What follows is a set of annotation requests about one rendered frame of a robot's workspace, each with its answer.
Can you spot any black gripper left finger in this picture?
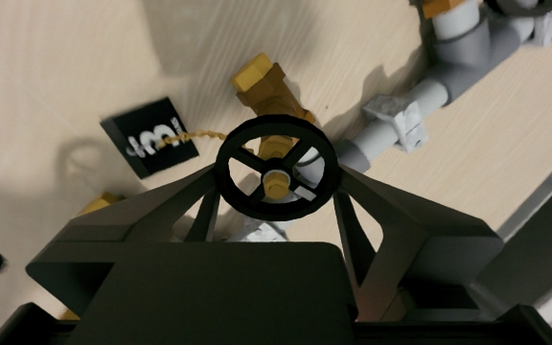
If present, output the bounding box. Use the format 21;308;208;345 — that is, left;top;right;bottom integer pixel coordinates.
51;162;220;242

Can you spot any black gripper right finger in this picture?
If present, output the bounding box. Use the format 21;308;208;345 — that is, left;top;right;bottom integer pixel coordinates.
333;162;504;321

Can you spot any black tag with gold chain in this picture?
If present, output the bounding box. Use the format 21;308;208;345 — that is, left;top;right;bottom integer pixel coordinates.
97;95;228;179

